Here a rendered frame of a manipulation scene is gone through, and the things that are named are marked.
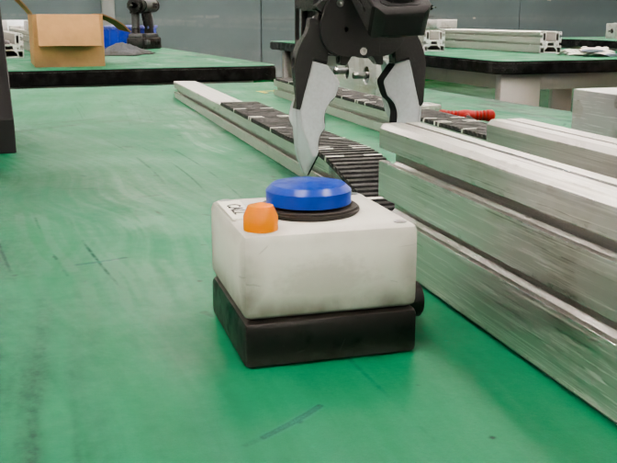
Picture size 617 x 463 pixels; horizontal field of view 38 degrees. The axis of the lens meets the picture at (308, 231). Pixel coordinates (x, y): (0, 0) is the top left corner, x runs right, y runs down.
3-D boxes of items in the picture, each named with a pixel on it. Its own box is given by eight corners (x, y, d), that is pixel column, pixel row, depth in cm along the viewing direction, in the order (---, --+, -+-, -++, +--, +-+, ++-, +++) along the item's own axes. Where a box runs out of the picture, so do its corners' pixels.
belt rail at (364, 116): (274, 95, 171) (274, 79, 170) (294, 95, 172) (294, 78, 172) (528, 184, 81) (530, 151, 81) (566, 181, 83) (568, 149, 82)
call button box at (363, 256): (212, 313, 46) (208, 193, 45) (388, 297, 49) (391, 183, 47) (245, 370, 39) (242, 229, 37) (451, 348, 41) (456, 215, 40)
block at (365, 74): (341, 100, 161) (342, 46, 159) (399, 98, 164) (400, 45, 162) (362, 105, 152) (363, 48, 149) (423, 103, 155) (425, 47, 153)
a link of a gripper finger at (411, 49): (431, 97, 76) (400, -4, 73) (438, 99, 74) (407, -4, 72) (381, 118, 75) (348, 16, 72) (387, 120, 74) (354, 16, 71)
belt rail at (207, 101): (173, 97, 166) (173, 81, 165) (196, 96, 167) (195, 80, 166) (328, 195, 76) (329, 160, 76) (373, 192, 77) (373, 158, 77)
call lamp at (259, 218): (240, 226, 39) (239, 199, 39) (273, 224, 39) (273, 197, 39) (247, 234, 38) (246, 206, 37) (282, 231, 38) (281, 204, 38)
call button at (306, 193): (257, 217, 44) (256, 175, 43) (335, 211, 45) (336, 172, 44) (277, 235, 40) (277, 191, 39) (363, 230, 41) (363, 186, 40)
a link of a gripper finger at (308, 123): (293, 166, 79) (328, 65, 77) (312, 177, 73) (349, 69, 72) (260, 155, 77) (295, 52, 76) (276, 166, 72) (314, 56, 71)
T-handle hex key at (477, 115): (435, 120, 130) (436, 108, 129) (493, 120, 130) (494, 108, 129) (453, 135, 114) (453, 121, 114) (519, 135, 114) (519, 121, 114)
